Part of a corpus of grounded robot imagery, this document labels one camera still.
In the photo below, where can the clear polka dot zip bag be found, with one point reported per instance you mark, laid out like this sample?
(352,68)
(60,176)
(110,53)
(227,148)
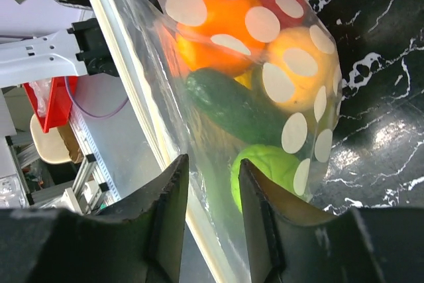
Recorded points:
(142,41)

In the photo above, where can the orange fake fruit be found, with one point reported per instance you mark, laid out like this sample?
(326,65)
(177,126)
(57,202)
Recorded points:
(213,34)

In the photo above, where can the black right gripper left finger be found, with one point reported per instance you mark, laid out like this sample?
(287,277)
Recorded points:
(137,239)

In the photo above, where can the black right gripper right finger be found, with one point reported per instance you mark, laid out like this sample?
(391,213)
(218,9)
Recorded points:
(289,240)

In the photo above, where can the dark green fake cucumber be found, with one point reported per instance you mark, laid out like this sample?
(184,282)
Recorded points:
(244,114)

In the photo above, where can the green fake lime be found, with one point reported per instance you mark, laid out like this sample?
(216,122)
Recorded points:
(280,167)

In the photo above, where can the beige chair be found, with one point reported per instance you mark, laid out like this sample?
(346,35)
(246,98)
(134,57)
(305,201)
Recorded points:
(59,145)

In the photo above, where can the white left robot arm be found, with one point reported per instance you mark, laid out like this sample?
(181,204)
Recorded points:
(78,50)

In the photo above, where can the yellow fake fruit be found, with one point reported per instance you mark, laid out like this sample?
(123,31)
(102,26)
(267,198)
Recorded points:
(299,69)

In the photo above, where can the red plastic bin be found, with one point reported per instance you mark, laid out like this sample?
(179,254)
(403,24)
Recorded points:
(57,103)

